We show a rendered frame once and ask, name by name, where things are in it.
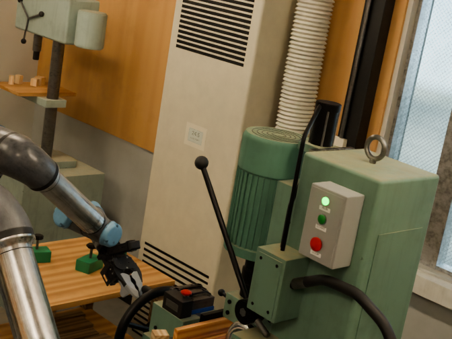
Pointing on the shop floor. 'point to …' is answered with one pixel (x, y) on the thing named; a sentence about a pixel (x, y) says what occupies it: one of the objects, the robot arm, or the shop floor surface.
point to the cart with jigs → (81, 287)
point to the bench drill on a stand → (29, 204)
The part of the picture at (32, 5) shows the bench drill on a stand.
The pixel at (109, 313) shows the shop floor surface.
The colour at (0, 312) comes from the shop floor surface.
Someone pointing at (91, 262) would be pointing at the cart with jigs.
